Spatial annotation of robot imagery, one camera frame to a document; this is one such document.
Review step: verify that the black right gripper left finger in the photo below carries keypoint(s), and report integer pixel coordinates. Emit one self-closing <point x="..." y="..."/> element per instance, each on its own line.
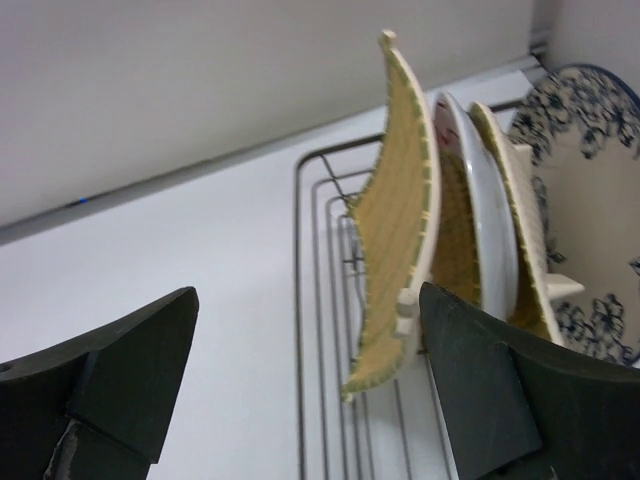
<point x="99" y="405"/>

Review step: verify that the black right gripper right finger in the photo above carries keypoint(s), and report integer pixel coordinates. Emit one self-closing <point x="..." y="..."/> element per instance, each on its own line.
<point x="517" y="406"/>

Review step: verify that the fan-shaped bamboo tray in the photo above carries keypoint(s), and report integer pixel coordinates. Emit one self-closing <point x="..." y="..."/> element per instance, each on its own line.
<point x="537" y="286"/>

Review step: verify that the round bamboo tray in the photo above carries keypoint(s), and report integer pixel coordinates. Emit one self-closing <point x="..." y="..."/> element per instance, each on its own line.
<point x="456" y="263"/>

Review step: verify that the square bamboo tray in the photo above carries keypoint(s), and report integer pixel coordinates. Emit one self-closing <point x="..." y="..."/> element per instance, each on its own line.
<point x="397" y="217"/>

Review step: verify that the red teal floral plate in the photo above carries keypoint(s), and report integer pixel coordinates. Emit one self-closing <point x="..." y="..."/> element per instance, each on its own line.
<point x="494" y="234"/>

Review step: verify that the blue white floral plate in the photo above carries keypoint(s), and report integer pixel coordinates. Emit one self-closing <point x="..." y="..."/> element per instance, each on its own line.
<point x="582" y="123"/>

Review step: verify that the dark wire dish rack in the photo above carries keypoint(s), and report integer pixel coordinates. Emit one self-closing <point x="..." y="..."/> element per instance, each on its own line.
<point x="396" y="431"/>

